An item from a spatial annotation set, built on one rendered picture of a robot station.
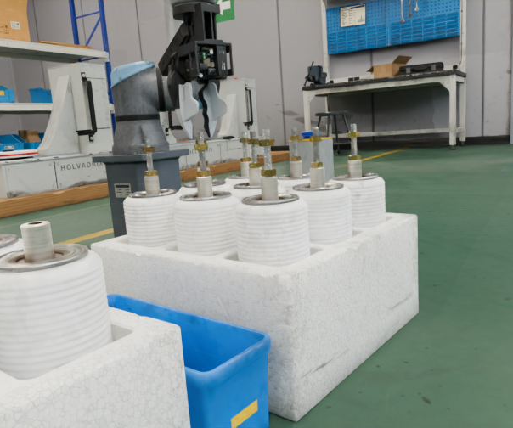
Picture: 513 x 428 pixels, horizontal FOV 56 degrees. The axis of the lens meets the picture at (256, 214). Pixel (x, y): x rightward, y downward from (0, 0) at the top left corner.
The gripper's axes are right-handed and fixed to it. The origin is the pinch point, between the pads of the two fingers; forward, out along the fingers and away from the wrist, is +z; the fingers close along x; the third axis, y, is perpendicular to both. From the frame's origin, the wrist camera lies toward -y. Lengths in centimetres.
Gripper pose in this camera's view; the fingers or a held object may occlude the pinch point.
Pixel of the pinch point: (198, 130)
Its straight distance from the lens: 88.0
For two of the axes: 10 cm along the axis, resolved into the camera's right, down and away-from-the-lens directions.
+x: 7.8, -1.6, 6.0
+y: 6.2, 0.9, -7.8
